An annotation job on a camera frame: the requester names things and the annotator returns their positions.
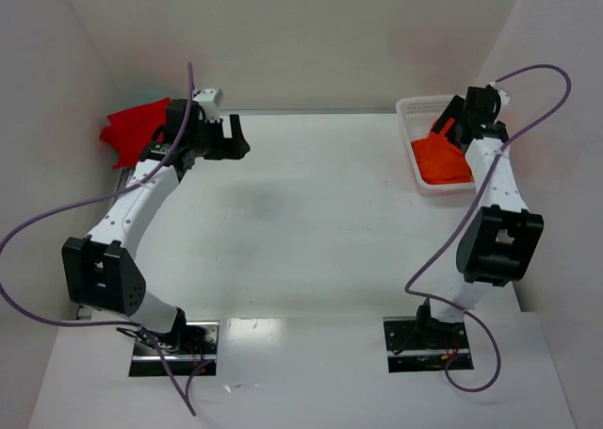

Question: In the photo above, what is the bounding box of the orange t shirt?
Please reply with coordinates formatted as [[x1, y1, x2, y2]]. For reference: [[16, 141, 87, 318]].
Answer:
[[411, 133, 473, 185]]

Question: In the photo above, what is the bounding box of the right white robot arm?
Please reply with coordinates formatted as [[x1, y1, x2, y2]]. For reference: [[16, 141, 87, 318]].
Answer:
[[414, 86, 544, 350]]

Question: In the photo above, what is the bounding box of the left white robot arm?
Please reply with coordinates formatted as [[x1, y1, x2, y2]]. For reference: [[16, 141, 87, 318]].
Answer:
[[61, 98, 251, 352]]

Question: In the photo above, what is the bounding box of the white plastic basket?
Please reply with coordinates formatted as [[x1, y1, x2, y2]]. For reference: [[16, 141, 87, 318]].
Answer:
[[396, 95, 475, 196]]

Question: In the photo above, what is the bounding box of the folded red t shirt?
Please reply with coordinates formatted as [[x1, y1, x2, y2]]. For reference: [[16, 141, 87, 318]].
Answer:
[[99, 98, 171, 169]]

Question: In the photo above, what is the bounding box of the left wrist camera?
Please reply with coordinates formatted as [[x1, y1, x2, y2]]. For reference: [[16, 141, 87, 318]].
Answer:
[[193, 87, 223, 122]]

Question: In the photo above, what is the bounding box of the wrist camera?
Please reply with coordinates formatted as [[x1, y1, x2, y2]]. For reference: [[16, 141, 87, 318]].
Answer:
[[488, 81, 511, 111], [193, 87, 223, 122]]

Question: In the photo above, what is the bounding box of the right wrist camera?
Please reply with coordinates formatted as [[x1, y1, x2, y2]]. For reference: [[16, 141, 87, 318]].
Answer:
[[488, 81, 511, 111]]

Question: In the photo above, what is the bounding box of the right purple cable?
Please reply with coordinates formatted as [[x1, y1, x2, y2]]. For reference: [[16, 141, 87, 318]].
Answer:
[[405, 63, 574, 393]]

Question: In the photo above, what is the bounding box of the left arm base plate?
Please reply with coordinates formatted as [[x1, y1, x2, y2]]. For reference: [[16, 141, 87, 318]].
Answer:
[[125, 321, 220, 378]]

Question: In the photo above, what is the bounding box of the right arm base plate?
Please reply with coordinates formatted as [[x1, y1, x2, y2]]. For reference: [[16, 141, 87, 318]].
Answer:
[[383, 317, 474, 373]]

